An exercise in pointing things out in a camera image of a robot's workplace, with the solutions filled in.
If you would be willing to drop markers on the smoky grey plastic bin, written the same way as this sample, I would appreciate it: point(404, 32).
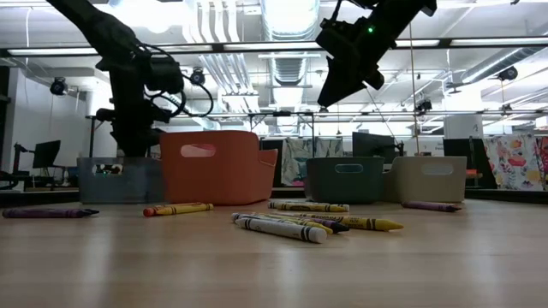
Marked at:
point(120, 188)

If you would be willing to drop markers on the black overhead beam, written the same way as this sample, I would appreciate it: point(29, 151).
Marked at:
point(445, 42)

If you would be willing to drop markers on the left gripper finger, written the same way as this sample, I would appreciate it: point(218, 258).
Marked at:
point(142, 143)
point(124, 143)

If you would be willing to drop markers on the white crayon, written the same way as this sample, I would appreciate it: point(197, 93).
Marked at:
point(317, 202)
point(240, 217)
point(278, 229)

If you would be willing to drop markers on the floral cloth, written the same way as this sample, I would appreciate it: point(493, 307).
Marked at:
point(299, 162)
point(514, 162)

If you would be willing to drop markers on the black ceiling spotlight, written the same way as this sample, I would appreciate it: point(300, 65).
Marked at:
point(59, 87)
point(508, 73)
point(197, 77)
point(424, 107)
point(324, 112)

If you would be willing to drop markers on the thin beige pole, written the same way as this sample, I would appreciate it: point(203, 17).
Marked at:
point(413, 85)

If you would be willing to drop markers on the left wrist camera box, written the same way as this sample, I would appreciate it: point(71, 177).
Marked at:
point(164, 77)

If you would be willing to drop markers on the white plastic bin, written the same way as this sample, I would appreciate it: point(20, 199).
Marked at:
point(428, 186)

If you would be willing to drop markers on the orange plastic bin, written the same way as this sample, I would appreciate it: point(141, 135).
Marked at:
point(218, 175)

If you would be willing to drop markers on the white light strip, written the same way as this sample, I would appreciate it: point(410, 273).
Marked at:
point(505, 41)
point(197, 47)
point(419, 43)
point(51, 51)
point(274, 45)

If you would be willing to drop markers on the teal plastic bin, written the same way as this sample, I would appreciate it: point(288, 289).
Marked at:
point(344, 184)

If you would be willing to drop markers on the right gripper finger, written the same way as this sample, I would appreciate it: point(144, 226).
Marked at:
point(338, 81)

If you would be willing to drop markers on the black background table frame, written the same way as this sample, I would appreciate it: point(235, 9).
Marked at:
point(91, 137)

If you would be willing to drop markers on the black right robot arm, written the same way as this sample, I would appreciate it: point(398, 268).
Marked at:
point(406, 13)

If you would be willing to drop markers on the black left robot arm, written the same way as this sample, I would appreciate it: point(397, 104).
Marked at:
point(98, 25)

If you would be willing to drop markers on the yellow crayon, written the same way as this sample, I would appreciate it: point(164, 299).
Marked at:
point(368, 223)
point(188, 209)
point(308, 208)
point(314, 226)

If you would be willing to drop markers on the purple crayon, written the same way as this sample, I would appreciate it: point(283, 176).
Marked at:
point(428, 206)
point(43, 213)
point(338, 226)

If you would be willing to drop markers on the silver ventilation duct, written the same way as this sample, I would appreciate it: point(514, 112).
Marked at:
point(291, 68)
point(484, 70)

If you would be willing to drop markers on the dark partition panel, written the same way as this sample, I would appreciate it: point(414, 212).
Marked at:
point(481, 162)

